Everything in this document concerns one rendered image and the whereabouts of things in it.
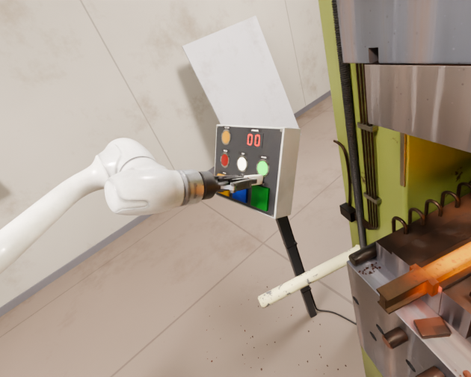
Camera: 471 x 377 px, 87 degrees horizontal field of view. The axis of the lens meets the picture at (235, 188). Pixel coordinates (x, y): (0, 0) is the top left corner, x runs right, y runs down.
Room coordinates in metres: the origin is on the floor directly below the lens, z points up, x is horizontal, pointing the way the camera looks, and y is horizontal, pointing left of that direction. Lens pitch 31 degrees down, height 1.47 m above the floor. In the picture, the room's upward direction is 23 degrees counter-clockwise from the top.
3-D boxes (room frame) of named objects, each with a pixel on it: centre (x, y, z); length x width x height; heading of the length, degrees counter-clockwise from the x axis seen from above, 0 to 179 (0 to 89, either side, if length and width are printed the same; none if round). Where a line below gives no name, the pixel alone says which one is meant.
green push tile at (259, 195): (0.67, -0.07, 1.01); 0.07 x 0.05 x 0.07; 30
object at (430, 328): (0.20, -0.23, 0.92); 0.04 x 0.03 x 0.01; 74
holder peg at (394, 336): (0.22, -0.18, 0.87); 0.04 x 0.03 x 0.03; 95
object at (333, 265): (0.60, -0.14, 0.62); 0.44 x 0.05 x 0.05; 95
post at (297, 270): (0.81, -0.13, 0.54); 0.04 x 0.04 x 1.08; 5
